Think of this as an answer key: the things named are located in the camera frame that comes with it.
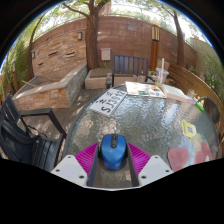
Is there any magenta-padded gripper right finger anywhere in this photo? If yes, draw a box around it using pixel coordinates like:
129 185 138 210
126 142 174 188

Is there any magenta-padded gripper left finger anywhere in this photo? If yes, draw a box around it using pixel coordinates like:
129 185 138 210
50 142 102 187

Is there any blue computer mouse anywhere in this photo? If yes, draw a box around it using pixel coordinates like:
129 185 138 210
99 133 128 172

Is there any pastel heart print mouse pad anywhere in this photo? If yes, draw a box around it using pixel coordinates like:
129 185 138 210
167 132 214 173

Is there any yellow paper card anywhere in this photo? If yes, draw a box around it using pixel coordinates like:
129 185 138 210
181 120 197 139

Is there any black metal armchair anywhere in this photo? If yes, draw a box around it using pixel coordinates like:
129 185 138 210
0 93 68 172

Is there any white license plate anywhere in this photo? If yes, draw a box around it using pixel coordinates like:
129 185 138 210
88 88 128 118

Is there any green marker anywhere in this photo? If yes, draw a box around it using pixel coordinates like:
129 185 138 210
194 101 206 113

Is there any colourful magazine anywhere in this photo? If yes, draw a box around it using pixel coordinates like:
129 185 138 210
125 81 167 100

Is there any stone raised planter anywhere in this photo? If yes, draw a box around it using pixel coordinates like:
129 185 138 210
12 62 89 112

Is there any dark wicker chair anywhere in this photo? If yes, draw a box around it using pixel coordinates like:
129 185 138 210
196 96 222 125

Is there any concrete planter box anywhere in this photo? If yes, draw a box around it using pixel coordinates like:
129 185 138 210
83 67 115 91

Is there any wooden slatted bench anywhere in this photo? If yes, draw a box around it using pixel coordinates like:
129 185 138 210
167 64 224 141

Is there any dark wooden slatted chair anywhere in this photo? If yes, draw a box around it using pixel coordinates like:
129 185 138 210
105 54 156 90

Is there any grey mailbox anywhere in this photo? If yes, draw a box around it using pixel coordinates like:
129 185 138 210
100 47 112 62

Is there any large tree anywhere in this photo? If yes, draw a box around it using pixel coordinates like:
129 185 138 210
62 0 112 71

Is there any slim tree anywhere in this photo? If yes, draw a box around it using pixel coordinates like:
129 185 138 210
164 4 187 68

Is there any wooden lamp post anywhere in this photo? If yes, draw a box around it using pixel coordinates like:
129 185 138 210
149 19 161 72

